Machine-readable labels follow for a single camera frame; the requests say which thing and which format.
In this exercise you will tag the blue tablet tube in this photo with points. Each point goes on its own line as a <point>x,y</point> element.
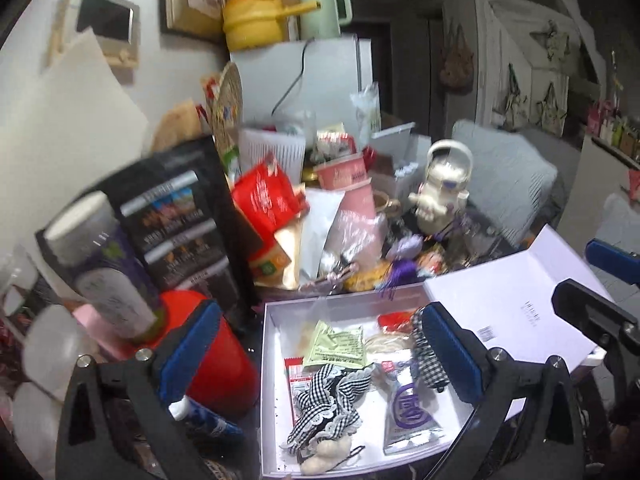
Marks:
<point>210,422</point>

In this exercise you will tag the round woven fan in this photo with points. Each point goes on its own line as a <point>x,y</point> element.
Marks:
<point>228,105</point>

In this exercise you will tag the dark label jar white lid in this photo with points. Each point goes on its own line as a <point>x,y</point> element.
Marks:
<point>105,270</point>

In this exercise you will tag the green packet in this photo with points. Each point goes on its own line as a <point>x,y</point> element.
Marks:
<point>335,345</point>

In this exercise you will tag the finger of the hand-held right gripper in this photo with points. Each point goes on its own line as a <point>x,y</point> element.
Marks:
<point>615,259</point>
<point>595,312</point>

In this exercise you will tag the red snack packet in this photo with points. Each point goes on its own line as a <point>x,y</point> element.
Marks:
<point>395,322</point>

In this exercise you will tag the grey open box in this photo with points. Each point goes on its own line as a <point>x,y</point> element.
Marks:
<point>400,155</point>

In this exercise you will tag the black white gingham bow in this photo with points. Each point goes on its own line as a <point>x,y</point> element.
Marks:
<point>427,360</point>

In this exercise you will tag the wall intercom panel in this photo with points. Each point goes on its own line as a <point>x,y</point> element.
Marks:
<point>100,17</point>

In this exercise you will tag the black snack bag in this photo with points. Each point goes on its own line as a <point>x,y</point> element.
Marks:
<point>175,220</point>

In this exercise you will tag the clear bag of white coils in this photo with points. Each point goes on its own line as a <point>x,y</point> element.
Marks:
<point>387,344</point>

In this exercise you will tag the white slotted basket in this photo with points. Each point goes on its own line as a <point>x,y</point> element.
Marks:
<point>272,152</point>

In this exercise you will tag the lavender gift box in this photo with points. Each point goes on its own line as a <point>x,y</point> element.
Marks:
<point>500,290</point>

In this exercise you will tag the pink cup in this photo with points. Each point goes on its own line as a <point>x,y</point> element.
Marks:
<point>350,195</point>

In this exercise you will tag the white refrigerator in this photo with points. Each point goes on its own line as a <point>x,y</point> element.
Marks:
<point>330,75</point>

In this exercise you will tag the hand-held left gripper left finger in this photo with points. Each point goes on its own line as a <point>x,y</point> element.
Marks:
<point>192,345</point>

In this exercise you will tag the framed picture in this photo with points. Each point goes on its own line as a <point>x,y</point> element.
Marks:
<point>192,0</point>

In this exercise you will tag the red foil packet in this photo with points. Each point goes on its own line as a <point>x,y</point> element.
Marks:
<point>265,195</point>

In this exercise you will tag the cream tote bag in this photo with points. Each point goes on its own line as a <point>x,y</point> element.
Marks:
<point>511,100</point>
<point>554,110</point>
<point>556,42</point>

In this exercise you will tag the purple tassel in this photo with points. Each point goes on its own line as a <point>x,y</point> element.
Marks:
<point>400,265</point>

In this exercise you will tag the white cutting board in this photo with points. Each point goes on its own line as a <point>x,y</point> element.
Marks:
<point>70,125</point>

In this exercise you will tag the checkered plush toy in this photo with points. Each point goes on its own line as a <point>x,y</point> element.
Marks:
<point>325,405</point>

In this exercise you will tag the dark brown door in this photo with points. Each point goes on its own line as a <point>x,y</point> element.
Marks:
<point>372,60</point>

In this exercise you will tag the yellow pot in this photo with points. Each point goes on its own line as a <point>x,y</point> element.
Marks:
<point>250,22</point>

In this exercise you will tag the green white pouch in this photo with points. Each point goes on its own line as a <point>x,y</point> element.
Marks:
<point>366,110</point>

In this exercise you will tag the brown hanging bag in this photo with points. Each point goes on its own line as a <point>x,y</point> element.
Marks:
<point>456,62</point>

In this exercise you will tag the cream astronaut-shaped bottle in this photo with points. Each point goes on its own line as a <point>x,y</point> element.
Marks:
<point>442,185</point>

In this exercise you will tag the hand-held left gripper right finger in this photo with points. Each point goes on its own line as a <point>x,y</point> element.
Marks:
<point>450,350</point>

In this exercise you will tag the pale green mug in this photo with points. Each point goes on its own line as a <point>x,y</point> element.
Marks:
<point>320,12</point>

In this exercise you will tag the purple grey snack packet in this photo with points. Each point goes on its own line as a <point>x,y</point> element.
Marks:
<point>410,410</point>

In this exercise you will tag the red cylindrical container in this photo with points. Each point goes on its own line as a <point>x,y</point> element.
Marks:
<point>220,360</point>

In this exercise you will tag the row of small bottles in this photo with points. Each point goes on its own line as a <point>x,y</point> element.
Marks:
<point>615,125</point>

